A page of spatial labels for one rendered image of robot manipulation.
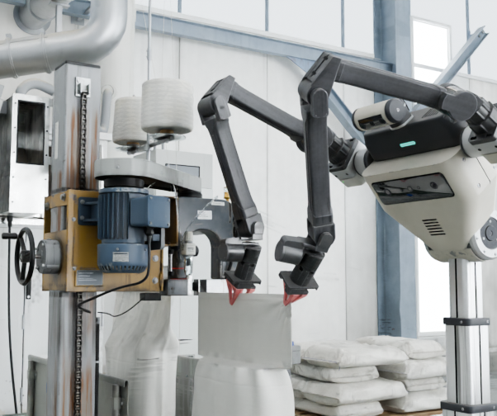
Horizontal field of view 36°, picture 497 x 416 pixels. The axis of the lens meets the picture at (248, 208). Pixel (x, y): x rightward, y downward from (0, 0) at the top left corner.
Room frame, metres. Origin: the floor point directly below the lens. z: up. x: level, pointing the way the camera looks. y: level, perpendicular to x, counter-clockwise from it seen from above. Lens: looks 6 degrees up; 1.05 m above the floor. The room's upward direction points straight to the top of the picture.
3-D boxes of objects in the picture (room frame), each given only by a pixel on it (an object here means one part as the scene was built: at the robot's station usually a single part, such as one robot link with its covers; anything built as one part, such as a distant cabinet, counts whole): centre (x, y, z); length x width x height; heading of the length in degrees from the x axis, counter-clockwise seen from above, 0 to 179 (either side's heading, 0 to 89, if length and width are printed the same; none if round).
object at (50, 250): (2.39, 0.63, 1.14); 0.11 x 0.06 x 0.11; 33
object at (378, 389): (5.35, -0.73, 0.32); 0.66 x 0.43 x 0.15; 124
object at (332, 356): (5.34, -0.74, 0.56); 0.66 x 0.42 x 0.15; 123
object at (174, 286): (2.54, 0.25, 1.04); 0.08 x 0.06 x 0.05; 123
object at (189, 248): (2.51, 0.19, 1.14); 0.05 x 0.04 x 0.16; 123
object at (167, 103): (2.37, 0.26, 1.61); 0.17 x 0.17 x 0.17
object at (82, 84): (2.39, 0.53, 1.68); 0.05 x 0.03 x 0.06; 123
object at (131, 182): (2.29, 0.38, 1.35); 0.12 x 0.12 x 0.04
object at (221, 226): (2.72, 0.21, 1.21); 0.30 x 0.25 x 0.30; 33
